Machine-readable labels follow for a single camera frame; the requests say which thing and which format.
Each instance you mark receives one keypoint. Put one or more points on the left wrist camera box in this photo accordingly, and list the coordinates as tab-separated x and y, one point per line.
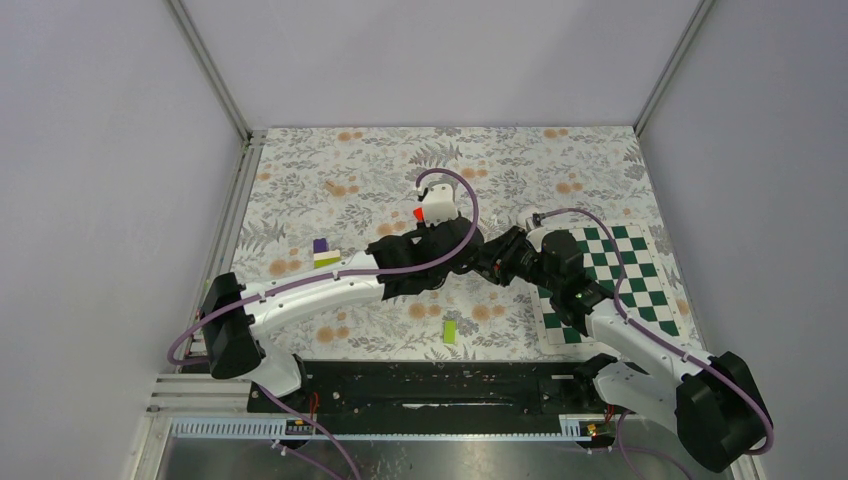
438	204

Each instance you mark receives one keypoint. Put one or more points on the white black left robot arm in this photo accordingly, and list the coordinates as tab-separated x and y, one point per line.
239	318

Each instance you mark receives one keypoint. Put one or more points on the green white checkerboard mat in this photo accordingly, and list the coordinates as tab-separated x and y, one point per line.
646	291

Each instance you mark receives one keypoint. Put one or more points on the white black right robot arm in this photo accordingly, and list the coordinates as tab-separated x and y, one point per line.
710	402

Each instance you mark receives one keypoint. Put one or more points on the white oval earbud charging case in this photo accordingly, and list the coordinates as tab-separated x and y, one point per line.
528	219

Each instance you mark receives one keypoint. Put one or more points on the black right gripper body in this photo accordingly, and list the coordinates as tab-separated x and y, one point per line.
519	260

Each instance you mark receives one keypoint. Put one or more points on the floral patterned table mat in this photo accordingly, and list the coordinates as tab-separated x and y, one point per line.
354	186

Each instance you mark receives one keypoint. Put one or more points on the green toy brick lower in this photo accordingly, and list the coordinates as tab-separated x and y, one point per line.
449	333

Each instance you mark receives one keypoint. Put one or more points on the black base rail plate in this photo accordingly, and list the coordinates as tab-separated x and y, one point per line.
445	398

